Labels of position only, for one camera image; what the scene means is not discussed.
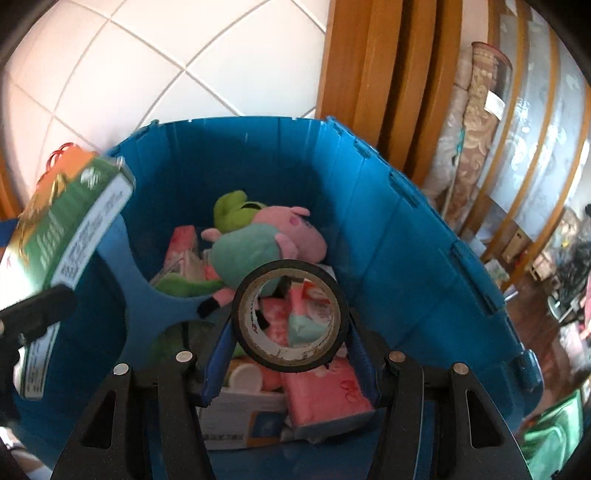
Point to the wooden door frame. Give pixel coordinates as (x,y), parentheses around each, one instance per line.
(392,69)

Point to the green plush toy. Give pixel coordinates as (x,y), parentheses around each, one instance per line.
(233,210)

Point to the green orange printed box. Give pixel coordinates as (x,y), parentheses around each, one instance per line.
(60,230)

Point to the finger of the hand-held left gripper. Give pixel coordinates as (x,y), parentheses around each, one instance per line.
(37,309)

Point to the plush pig in teal shirt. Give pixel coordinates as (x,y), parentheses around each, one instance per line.
(249,254)

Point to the white round lid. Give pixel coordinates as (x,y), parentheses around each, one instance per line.
(244,378)

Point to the green cloth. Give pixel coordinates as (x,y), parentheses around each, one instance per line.
(554,434)

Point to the black tape roll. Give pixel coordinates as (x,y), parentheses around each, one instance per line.
(277,362)

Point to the rolled patterned carpet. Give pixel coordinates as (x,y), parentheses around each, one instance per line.
(480,115)

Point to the blue plastic storage bin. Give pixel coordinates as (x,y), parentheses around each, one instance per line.
(369,207)

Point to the pink carton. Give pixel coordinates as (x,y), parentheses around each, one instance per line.
(182,244)

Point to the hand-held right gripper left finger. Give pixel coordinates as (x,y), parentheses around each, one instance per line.
(216,369)

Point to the pink and teal packet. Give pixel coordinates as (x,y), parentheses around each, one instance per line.
(300,323)

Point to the white cardboard box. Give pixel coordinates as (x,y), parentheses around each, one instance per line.
(231,415)

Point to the glass sliding door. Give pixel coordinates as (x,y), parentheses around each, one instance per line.
(531,115)

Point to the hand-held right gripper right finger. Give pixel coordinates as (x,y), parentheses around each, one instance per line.
(362,374)

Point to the pink tissue pack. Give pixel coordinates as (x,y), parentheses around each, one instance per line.
(323,397)

